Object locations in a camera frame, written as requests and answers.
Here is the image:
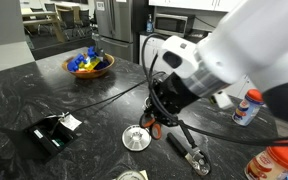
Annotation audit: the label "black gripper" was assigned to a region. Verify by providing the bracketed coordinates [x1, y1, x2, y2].
[149, 71, 202, 129]

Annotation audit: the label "orange handled scissors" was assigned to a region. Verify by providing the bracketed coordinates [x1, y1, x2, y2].
[139, 112, 164, 141]

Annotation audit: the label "round silver lid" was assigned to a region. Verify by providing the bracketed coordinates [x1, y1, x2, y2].
[121, 124, 153, 152]

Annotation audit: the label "creamer jar orange lid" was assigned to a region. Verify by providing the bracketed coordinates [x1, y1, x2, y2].
[232, 88, 265, 127]

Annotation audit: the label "large jar red lid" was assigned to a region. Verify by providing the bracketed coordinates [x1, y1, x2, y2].
[244, 144, 288, 180]

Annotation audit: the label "small white box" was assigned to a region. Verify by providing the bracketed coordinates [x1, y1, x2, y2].
[213, 90, 234, 110]

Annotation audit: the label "round glass jar top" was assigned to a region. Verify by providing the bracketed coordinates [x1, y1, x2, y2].
[115, 169, 149, 180]

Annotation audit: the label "dark navy toy block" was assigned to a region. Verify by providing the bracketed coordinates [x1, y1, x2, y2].
[93, 59, 111, 71]

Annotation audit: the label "wooden bowl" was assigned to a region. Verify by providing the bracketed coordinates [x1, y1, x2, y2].
[62, 53, 116, 80]

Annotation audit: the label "grey toy block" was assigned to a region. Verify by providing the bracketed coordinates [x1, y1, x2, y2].
[97, 48, 107, 63]

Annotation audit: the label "black kitchen countertop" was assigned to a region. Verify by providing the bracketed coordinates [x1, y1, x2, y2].
[139, 30, 218, 44]

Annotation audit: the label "yellow toy block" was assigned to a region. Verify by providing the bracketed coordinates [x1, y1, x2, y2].
[78, 57, 102, 72]

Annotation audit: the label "white paper tag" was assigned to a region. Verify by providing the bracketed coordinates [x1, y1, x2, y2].
[59, 114, 83, 132]

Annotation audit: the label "silver microwave oven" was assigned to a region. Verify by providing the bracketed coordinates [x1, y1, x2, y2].
[153, 13, 196, 39]

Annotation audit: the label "blue soap bottle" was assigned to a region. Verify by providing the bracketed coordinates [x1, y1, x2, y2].
[146, 14, 155, 34]

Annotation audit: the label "blue toy block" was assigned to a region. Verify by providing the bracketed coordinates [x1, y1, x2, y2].
[67, 53, 86, 73]
[86, 46, 99, 60]

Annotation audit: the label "stainless steel fridge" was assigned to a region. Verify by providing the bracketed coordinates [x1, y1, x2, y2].
[94, 0, 136, 63]

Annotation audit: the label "black table outlet box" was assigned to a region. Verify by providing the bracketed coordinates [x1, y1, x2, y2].
[2, 114, 82, 164]

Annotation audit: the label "black office chair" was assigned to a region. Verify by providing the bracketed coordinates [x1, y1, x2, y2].
[58, 9, 76, 38]
[78, 9, 92, 34]

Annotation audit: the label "white paper notice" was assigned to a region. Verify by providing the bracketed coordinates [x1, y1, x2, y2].
[96, 1, 106, 12]

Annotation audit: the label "long wooden table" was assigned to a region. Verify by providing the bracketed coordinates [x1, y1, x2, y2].
[21, 11, 66, 43]

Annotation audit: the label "black handled tongs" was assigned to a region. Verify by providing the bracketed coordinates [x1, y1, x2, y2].
[166, 120, 212, 177]

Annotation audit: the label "black power cable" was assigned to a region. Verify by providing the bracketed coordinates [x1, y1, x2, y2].
[63, 70, 167, 116]

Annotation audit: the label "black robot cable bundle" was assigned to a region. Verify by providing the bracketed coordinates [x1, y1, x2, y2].
[141, 33, 288, 148]

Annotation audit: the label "white wall cabinets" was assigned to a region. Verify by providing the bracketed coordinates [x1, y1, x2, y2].
[148, 0, 243, 13]

